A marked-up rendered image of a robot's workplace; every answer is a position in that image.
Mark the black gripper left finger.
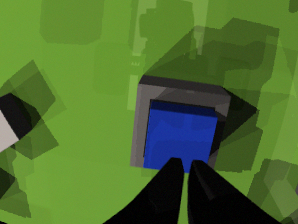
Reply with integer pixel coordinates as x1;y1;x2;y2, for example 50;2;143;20
102;157;185;224

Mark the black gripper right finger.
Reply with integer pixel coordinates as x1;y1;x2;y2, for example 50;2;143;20
186;160;281;224

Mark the blue button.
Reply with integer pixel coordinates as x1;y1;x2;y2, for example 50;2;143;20
129;75;231;173

